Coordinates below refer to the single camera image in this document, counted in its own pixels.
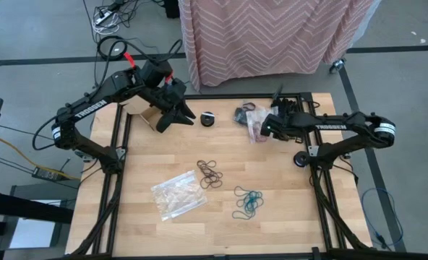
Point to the white power strip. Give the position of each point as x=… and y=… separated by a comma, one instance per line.
x=103, y=17

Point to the small black roll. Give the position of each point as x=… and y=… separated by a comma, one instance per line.
x=297, y=159

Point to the pink chevron cloth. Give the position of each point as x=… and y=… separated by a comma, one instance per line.
x=264, y=36

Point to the black furniture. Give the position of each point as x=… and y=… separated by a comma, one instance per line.
x=19, y=207

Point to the pile of thin brown rubber bands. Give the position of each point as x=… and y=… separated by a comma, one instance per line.
x=209, y=176

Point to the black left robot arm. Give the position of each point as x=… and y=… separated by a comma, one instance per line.
x=87, y=108

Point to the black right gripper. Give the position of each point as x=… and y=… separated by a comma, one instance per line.
x=272, y=126

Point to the stack of clear zipper bags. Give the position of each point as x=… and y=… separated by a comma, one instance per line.
x=179, y=195

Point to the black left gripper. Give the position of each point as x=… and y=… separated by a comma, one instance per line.
x=170, y=95

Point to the black work glove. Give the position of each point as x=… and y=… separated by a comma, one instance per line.
x=284, y=104

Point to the wide black rubber band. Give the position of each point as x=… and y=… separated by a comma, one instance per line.
x=240, y=117

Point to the pile of teal rubber bands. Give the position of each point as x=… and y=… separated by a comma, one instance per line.
x=250, y=202

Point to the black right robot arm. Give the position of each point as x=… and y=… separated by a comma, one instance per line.
x=344, y=127

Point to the caster wheel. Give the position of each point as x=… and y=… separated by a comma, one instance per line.
x=337, y=65

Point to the black box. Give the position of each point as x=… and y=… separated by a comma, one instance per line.
x=171, y=7

